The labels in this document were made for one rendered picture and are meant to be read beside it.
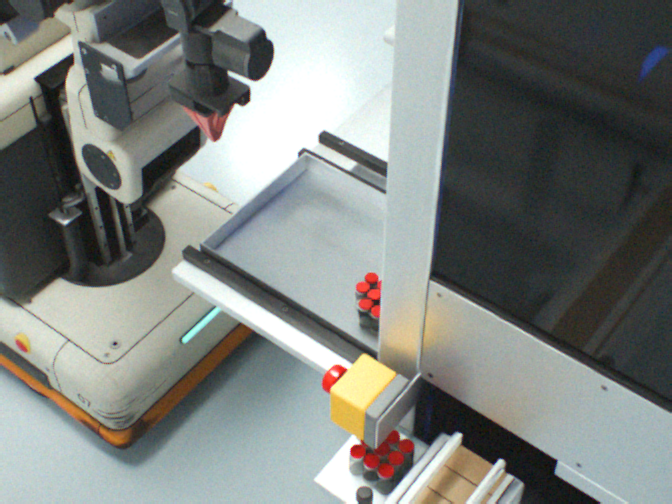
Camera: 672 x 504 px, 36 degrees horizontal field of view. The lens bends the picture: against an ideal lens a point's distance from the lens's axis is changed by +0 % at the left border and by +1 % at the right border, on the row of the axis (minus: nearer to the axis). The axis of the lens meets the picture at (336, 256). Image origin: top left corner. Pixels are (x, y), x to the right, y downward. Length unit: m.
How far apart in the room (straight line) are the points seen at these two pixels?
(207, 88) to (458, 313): 0.48
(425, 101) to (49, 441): 1.71
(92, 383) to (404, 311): 1.16
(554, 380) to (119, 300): 1.41
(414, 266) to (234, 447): 1.35
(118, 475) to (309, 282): 1.01
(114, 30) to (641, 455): 1.10
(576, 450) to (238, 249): 0.66
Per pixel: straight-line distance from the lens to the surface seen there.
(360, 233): 1.64
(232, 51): 1.34
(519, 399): 1.22
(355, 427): 1.30
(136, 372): 2.27
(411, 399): 1.32
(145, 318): 2.34
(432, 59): 0.96
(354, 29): 3.56
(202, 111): 1.44
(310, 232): 1.65
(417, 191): 1.08
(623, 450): 1.19
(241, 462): 2.43
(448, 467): 1.34
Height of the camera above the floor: 2.08
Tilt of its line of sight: 48 degrees down
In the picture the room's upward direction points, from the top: straight up
